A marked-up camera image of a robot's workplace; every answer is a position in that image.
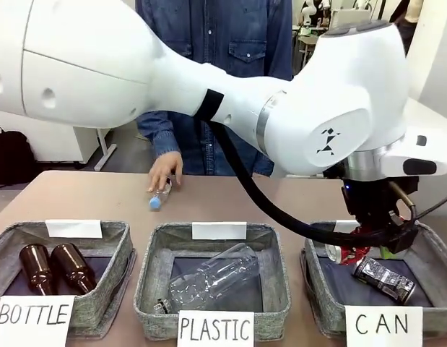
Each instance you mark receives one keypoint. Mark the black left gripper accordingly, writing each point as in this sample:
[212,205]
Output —
[367,195]

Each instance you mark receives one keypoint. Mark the crushed red can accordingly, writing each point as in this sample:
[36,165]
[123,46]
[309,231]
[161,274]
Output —
[349,256]

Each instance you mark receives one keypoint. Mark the crushed black can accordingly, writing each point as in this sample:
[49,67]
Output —
[383,278]

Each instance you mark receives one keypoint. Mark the large clear plastic bottle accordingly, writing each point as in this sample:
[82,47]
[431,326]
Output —
[219,274]

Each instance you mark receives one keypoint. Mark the small bottle with blue cap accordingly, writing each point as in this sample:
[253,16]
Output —
[159,199]

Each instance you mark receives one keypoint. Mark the brown glass bottle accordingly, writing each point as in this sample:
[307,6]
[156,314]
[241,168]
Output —
[73,265]
[37,269]

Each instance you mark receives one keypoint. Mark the person's right forearm denim sleeve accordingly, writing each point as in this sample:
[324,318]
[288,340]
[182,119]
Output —
[161,137]

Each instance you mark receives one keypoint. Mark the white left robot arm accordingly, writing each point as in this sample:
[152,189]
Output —
[100,54]

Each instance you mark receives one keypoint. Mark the person's left forearm denim sleeve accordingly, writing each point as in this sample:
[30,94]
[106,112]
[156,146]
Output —
[263,164]

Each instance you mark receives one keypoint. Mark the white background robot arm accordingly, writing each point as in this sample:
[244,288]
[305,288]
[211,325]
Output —
[311,9]

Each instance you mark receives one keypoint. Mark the grey basket with can sign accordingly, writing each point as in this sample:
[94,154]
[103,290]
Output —
[439,267]

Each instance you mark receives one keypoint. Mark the white paper sign reading can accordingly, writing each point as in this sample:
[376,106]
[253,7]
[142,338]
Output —
[383,325]

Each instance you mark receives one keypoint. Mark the grey basket with plastic sign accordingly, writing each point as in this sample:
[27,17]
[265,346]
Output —
[273,274]

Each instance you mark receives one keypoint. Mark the grey basket with bottle sign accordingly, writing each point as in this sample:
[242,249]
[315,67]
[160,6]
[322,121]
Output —
[115,253]

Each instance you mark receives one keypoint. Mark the person's right hand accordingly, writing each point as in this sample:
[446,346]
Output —
[167,168]

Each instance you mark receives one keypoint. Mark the white paper sign reading plastic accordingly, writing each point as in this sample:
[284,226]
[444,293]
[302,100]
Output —
[216,329]

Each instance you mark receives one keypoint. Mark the background workbench table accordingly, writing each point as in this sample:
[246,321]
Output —
[302,43]

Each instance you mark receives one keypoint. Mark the background person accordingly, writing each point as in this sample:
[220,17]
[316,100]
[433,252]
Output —
[412,18]

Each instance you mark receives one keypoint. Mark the white background box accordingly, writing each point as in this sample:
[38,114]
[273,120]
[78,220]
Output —
[344,18]

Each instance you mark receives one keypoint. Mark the person in denim shirt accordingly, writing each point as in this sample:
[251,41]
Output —
[226,36]

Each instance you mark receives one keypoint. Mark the white desk with metal leg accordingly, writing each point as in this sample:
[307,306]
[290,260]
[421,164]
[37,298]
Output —
[104,148]

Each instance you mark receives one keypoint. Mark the white paper sign reading bottle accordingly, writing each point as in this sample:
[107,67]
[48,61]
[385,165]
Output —
[31,318]

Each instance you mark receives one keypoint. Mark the black backpack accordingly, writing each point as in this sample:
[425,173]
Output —
[10,155]

